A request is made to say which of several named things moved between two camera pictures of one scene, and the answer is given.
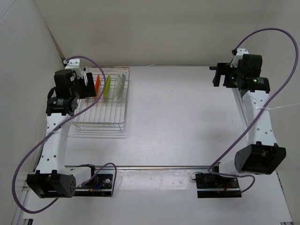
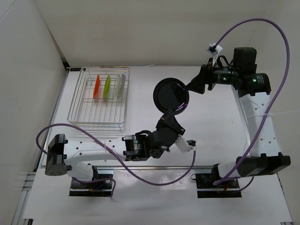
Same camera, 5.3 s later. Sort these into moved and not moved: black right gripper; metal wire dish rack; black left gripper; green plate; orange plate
Moved: black left gripper; black right gripper
Not moved: orange plate; metal wire dish rack; green plate
